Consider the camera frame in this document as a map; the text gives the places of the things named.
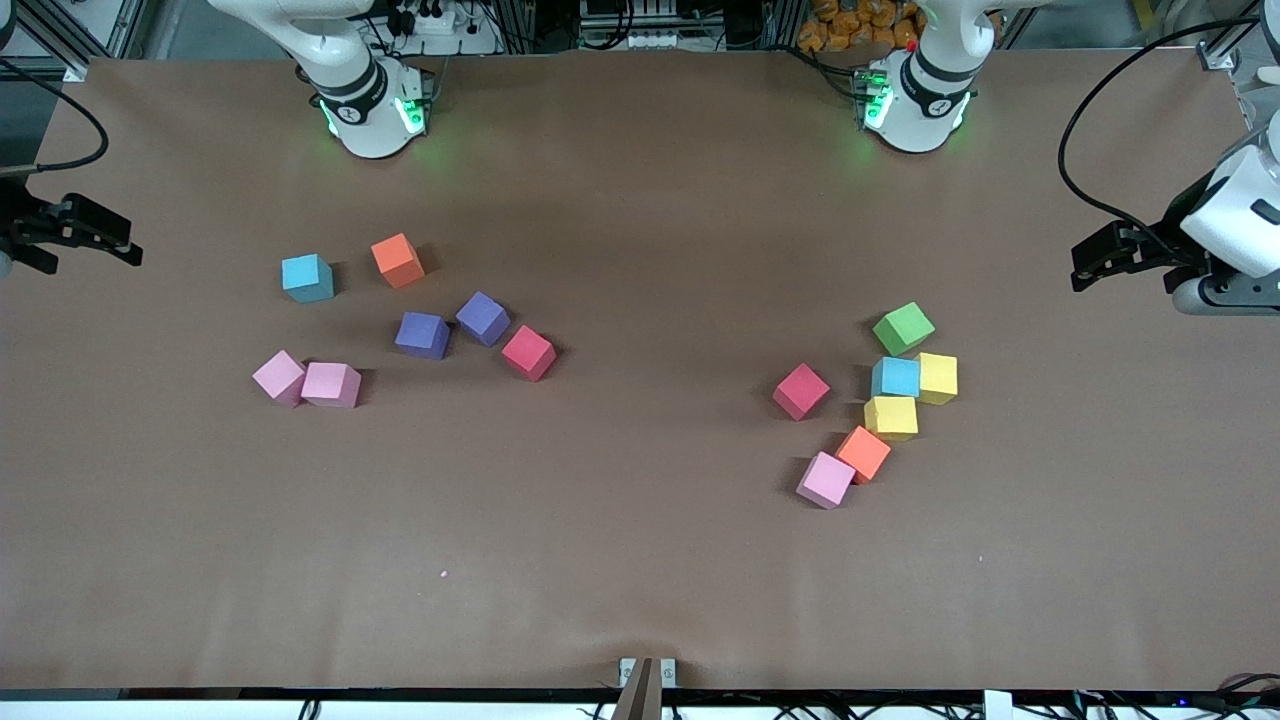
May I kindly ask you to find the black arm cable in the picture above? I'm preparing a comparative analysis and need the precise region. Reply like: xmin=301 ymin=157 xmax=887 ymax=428
xmin=0 ymin=58 xmax=110 ymax=176
xmin=1058 ymin=15 xmax=1263 ymax=251

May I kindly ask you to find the white power strip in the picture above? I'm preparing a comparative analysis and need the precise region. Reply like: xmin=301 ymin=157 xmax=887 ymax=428
xmin=385 ymin=0 xmax=471 ymax=37
xmin=580 ymin=28 xmax=683 ymax=51

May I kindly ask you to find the pink foam cube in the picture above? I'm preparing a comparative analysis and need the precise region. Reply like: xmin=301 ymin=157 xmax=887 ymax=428
xmin=796 ymin=451 xmax=857 ymax=510
xmin=301 ymin=361 xmax=363 ymax=409
xmin=251 ymin=349 xmax=308 ymax=408

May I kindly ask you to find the green foam cube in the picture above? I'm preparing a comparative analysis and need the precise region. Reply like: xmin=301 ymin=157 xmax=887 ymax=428
xmin=872 ymin=301 xmax=937 ymax=357

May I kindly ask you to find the cyan foam cube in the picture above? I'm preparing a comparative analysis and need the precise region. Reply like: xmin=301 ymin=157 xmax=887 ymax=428
xmin=870 ymin=356 xmax=922 ymax=400
xmin=281 ymin=253 xmax=335 ymax=304

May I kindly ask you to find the orange foam cube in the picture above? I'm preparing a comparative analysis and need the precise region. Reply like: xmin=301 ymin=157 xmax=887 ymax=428
xmin=835 ymin=425 xmax=892 ymax=485
xmin=371 ymin=233 xmax=426 ymax=290

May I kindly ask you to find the aluminium frame profile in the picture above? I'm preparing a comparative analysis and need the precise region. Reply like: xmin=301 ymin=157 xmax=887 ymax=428
xmin=1195 ymin=0 xmax=1263 ymax=73
xmin=15 ymin=0 xmax=136 ymax=83

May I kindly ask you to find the metal clamp bracket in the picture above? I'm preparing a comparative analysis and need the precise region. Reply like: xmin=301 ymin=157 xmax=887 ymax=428
xmin=615 ymin=657 xmax=678 ymax=720

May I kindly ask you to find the purple foam cube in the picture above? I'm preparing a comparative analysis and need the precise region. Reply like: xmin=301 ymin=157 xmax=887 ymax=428
xmin=394 ymin=311 xmax=452 ymax=361
xmin=455 ymin=291 xmax=512 ymax=348

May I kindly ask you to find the brown table cover sheet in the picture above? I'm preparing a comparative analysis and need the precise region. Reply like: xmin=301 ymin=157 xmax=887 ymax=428
xmin=0 ymin=50 xmax=1280 ymax=693

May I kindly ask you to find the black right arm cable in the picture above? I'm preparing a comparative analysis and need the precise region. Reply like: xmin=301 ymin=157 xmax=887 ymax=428
xmin=0 ymin=58 xmax=110 ymax=176

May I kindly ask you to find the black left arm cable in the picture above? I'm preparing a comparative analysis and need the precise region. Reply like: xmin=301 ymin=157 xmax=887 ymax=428
xmin=1058 ymin=15 xmax=1263 ymax=251

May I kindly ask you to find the red foam cube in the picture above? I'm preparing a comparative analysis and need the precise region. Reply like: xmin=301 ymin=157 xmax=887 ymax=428
xmin=501 ymin=325 xmax=558 ymax=383
xmin=772 ymin=362 xmax=831 ymax=422

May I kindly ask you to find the bag of orange items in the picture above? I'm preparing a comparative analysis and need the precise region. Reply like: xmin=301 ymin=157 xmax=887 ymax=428
xmin=797 ymin=0 xmax=921 ymax=53

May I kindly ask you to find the yellow foam cube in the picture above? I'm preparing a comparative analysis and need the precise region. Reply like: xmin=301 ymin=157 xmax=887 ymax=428
xmin=917 ymin=352 xmax=959 ymax=406
xmin=864 ymin=395 xmax=919 ymax=442

